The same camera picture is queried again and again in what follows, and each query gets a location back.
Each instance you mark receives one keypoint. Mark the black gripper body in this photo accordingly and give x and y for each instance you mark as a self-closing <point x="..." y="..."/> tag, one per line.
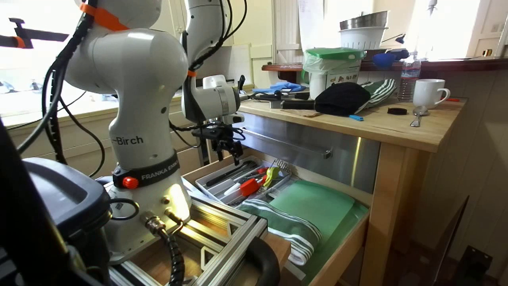
<point x="220" y="132"/>

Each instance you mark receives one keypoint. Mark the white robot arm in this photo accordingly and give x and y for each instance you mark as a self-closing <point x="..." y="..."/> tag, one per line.
<point x="144" y="79"/>

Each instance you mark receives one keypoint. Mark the steel front drawer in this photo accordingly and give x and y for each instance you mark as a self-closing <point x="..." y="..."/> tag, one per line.
<point x="307" y="136"/>

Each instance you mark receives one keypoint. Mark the wooden drawer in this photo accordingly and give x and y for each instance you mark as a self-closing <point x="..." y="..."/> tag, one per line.
<point x="339" y="259"/>

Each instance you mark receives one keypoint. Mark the wooden kitchen cabinet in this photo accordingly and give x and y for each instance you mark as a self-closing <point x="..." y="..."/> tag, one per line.
<point x="387" y="127"/>

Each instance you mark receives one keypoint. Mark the blue object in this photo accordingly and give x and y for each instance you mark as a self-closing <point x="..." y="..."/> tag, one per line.
<point x="387" y="59"/>

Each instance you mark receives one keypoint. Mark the black spatula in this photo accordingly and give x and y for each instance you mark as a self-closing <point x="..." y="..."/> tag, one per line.
<point x="228" y="176"/>

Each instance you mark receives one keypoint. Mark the small red utensil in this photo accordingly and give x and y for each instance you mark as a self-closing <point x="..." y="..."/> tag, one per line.
<point x="260" y="170"/>

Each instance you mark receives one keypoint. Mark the blue cloth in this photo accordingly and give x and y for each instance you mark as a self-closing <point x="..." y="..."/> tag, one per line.
<point x="280" y="87"/>

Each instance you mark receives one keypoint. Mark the green cutting mat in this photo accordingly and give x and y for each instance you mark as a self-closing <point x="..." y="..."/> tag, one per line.
<point x="312" y="206"/>

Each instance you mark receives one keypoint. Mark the red round button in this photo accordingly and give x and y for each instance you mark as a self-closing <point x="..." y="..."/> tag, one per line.
<point x="131" y="182"/>

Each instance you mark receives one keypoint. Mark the black curved tube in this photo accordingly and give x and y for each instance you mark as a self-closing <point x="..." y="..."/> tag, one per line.
<point x="268" y="259"/>

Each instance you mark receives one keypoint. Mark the black cap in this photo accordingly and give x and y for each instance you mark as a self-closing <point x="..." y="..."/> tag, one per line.
<point x="342" y="98"/>

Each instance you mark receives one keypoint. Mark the white container with green lid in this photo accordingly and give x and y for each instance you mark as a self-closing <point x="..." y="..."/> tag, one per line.
<point x="331" y="71"/>

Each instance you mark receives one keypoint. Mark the small blue item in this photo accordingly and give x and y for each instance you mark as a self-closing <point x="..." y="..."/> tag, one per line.
<point x="357" y="117"/>

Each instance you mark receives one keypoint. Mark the black round lid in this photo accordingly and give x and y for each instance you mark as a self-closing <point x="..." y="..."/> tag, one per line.
<point x="398" y="111"/>

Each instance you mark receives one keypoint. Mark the black plastic case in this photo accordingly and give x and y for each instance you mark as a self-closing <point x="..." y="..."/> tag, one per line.
<point x="49" y="211"/>

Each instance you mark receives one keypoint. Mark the steel bowl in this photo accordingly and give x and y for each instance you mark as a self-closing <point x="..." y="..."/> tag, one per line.
<point x="366" y="19"/>

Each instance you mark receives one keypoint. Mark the metal bottle opener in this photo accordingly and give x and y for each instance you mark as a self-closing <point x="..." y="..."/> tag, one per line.
<point x="419" y="117"/>

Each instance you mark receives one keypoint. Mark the clear plastic water bottle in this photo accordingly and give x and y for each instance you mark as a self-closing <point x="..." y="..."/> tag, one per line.
<point x="409" y="79"/>

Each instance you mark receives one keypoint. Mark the black clip lamp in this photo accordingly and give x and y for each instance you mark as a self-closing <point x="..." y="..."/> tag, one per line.
<point x="395" y="38"/>

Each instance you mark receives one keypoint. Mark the white mug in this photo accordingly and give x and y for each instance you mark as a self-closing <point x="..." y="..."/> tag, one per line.
<point x="428" y="92"/>

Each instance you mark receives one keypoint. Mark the black clamp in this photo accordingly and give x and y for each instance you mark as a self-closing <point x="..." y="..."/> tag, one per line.
<point x="33" y="33"/>

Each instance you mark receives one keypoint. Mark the dark leaning panel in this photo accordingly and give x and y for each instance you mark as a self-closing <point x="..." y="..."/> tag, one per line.
<point x="454" y="248"/>

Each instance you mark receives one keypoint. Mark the black floor socket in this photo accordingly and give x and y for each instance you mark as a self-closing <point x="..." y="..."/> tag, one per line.
<point x="477" y="260"/>

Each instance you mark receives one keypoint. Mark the aluminium profile frame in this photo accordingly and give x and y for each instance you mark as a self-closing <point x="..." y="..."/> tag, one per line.
<point x="233" y="248"/>

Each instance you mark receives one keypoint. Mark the white wall outlet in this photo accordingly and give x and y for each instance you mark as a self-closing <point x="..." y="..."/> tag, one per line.
<point x="490" y="49"/>

